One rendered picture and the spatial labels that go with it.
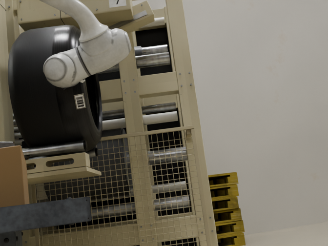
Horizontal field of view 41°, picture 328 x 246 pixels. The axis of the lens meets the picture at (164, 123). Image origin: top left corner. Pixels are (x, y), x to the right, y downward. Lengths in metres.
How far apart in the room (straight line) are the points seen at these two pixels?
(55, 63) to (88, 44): 0.12
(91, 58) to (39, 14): 1.11
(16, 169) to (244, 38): 6.24
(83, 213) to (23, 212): 0.09
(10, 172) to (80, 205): 0.17
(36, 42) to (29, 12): 0.57
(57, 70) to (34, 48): 0.55
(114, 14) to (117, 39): 1.04
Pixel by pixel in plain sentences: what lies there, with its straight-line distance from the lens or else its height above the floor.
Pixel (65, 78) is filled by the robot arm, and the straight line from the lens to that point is 1.37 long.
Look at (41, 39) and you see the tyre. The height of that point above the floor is 1.35.
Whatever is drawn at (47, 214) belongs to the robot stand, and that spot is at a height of 0.63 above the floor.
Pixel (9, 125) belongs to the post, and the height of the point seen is 1.06.
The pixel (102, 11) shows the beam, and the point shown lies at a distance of 2.40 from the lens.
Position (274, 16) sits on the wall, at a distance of 7.32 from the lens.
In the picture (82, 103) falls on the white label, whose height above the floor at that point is 1.06.
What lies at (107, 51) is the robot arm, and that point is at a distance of 1.39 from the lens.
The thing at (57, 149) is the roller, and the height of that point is 0.90.
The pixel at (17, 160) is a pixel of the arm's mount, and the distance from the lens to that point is 0.83.
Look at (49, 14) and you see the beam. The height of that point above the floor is 1.67.
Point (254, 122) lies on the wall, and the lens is 6.57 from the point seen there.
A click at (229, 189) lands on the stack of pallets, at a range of 5.20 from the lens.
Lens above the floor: 0.63
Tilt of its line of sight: 10 degrees up
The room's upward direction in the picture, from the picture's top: 7 degrees counter-clockwise
